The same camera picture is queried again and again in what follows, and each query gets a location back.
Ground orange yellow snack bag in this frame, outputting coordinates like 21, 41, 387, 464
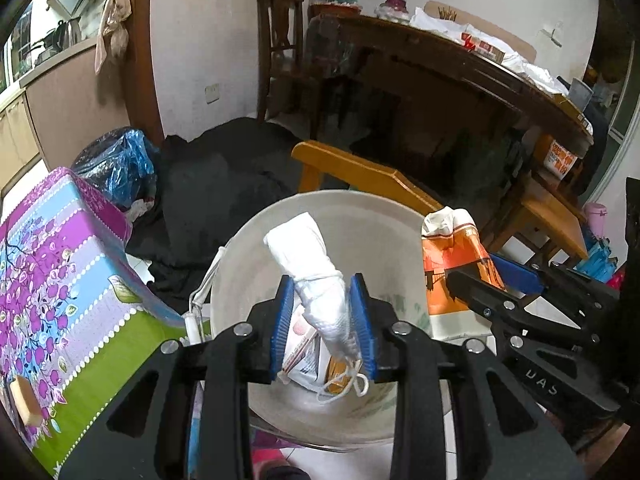
421, 207, 506, 315

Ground white tissue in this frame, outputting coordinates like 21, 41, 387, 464
262, 211, 370, 403

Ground white printed wrapper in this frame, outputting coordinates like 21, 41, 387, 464
278, 301, 331, 393

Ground beige kitchen cabinets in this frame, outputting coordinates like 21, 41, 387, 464
1, 38, 129, 193

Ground wooden stool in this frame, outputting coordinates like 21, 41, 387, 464
480, 174, 588, 264

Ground pink thermos bottle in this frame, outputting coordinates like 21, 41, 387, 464
584, 203, 608, 238

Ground white plastic bucket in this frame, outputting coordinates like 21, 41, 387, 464
208, 190, 432, 451

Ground yellow sponge block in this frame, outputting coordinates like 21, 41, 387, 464
10, 376, 42, 427

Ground orange white paper bag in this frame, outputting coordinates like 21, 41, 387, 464
542, 141, 578, 181

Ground colourful floral tablecloth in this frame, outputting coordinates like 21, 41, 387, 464
1, 167, 186, 476

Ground yellow wooden chair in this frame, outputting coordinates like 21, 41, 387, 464
291, 141, 442, 216

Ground dark wooden dining table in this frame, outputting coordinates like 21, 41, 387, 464
305, 13, 593, 157

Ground black cloth pile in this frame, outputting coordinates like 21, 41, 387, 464
126, 117, 300, 314

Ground white cloth on table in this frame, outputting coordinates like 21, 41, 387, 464
409, 8, 568, 96

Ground black blue garbage bag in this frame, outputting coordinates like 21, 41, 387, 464
70, 127, 160, 210

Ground dark wooden chair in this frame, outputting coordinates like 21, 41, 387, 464
257, 0, 310, 122

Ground hanging beige towel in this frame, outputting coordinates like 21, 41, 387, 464
94, 0, 132, 75

